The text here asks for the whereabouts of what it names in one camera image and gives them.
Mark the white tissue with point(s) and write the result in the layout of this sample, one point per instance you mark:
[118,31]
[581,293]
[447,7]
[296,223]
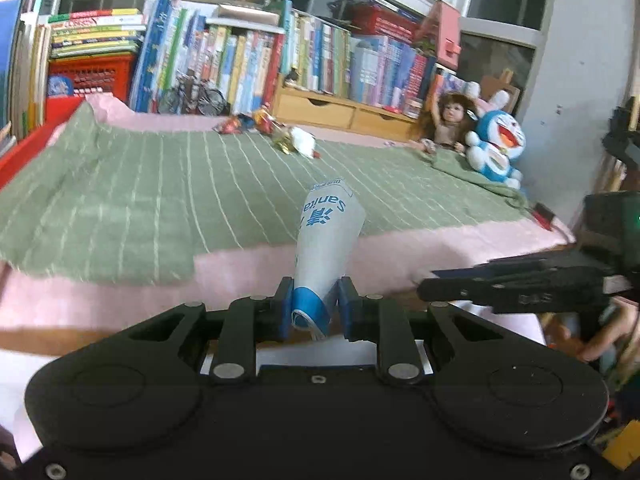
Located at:
[302,140]

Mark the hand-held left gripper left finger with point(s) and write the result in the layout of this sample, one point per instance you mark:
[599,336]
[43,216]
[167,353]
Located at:
[285,310]

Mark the gold foil wrapper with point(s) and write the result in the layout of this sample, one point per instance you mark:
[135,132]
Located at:
[284,142]

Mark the green checked blanket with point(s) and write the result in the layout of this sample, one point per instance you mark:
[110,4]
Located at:
[150,200]

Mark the red plastic crate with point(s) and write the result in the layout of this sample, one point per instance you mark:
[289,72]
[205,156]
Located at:
[100,75]

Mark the brown haired doll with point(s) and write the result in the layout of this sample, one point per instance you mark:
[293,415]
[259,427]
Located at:
[452,115]

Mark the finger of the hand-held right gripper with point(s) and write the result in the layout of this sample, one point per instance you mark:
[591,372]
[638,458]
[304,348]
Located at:
[455,287]

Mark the blue snack packet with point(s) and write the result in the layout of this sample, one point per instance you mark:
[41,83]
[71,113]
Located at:
[246,121]

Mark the wooden drawer organizer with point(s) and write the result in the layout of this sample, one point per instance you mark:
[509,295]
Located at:
[320,110]

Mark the white tissue packet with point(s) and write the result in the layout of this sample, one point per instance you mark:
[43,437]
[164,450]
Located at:
[325,240]

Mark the white flat box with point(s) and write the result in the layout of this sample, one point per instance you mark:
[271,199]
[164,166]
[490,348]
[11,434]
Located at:
[250,14]

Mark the pink bed sheet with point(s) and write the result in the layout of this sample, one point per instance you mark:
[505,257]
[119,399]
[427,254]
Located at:
[400,255]

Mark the row of upright books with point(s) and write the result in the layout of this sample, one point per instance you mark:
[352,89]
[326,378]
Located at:
[250,65]

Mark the black bicycle model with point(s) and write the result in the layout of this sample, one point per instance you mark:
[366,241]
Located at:
[210,102]

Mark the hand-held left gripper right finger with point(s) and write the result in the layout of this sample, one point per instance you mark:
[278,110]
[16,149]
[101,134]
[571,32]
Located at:
[348,310]

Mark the person's right hand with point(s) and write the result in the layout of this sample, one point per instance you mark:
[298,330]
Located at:
[602,340]

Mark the red black tag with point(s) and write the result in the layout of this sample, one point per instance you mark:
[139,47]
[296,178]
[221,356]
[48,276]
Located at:
[542,215]

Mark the stack of red books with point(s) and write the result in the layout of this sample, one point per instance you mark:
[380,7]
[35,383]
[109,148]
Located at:
[385,20]

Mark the pink white rabbit plush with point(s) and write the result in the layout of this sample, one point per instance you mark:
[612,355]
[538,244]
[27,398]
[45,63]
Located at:
[495,100]

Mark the row of thin picture books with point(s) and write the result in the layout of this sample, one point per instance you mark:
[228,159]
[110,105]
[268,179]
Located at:
[25,85]

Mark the red storage box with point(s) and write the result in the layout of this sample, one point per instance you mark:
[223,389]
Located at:
[25,155]

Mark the red candy wrapper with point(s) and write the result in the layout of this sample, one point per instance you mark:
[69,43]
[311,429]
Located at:
[230,126]

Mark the blue cat plush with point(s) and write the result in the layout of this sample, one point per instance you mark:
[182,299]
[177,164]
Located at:
[495,150]

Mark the pink toy house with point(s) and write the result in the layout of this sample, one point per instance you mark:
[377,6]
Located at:
[445,30]

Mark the stack of flat books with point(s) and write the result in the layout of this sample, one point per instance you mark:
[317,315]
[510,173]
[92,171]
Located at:
[95,35]

